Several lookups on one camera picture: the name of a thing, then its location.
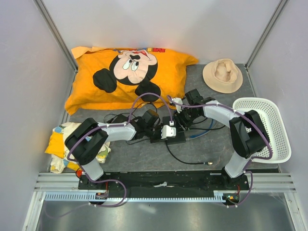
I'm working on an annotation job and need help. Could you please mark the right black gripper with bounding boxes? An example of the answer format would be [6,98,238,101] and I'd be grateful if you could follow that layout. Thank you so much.
[172,107,200,134]

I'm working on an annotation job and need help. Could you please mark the black network switch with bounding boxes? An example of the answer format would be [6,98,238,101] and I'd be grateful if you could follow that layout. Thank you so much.
[167,121,186,145]

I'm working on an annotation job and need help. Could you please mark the blue ethernet cable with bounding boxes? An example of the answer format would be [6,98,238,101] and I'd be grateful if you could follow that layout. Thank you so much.
[189,117,215,139]

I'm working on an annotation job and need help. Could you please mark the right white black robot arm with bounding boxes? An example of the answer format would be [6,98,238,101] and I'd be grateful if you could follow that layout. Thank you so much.
[168,89,272,190]

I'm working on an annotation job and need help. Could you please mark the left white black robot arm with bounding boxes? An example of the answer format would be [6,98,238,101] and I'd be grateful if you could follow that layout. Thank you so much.
[64,110,176,189]

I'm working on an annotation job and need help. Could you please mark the small black power adapter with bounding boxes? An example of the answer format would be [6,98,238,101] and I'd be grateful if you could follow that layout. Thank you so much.
[111,114,129,124]

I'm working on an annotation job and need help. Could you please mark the beige bucket hat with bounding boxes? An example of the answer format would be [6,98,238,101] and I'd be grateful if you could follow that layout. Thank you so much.
[202,59,243,94]

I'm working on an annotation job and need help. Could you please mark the orange Mickey Mouse pillow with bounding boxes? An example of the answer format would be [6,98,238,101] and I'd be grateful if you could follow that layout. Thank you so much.
[65,46,198,115]

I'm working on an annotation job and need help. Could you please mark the white perforated plastic basket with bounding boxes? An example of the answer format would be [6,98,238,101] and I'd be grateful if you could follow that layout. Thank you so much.
[232,97,292,164]

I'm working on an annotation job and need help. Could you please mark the patterned cream yellow cloth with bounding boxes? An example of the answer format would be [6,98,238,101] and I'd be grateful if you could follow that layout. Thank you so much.
[44,121,112,174]

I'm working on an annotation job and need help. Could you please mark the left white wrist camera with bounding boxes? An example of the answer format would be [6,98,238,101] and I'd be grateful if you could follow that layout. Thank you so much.
[161,125,177,139]

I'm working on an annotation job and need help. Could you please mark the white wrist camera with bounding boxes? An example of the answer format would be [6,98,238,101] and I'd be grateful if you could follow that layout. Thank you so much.
[169,98,183,113]
[161,125,177,139]

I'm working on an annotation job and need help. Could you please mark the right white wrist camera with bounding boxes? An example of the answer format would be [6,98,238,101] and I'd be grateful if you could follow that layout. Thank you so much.
[169,98,183,113]

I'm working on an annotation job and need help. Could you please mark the thin black adapter cord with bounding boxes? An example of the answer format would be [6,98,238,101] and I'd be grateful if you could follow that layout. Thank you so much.
[103,101,159,146]

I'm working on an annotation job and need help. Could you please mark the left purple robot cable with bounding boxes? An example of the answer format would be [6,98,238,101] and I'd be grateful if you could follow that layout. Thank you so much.
[42,92,175,218]

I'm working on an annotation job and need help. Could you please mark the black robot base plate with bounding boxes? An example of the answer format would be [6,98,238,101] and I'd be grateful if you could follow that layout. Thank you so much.
[77,169,251,199]

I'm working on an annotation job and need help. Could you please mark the grey slotted cable duct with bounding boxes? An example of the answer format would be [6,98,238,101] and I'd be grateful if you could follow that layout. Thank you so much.
[44,191,227,203]

